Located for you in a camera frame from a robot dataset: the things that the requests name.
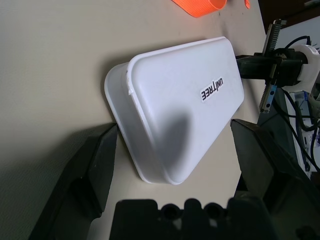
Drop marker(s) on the white plastic pencil case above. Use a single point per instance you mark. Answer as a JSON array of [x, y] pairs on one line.
[[180, 105]]

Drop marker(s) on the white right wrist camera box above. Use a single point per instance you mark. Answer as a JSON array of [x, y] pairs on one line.
[[311, 70]]

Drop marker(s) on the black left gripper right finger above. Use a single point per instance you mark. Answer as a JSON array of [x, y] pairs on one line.
[[275, 180]]

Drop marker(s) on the teal and orange backpack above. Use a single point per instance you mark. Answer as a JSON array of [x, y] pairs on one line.
[[200, 7]]

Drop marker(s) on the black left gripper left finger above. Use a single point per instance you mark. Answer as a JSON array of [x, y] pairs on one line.
[[82, 175]]

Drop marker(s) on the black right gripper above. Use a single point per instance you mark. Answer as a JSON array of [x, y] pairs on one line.
[[287, 67]]

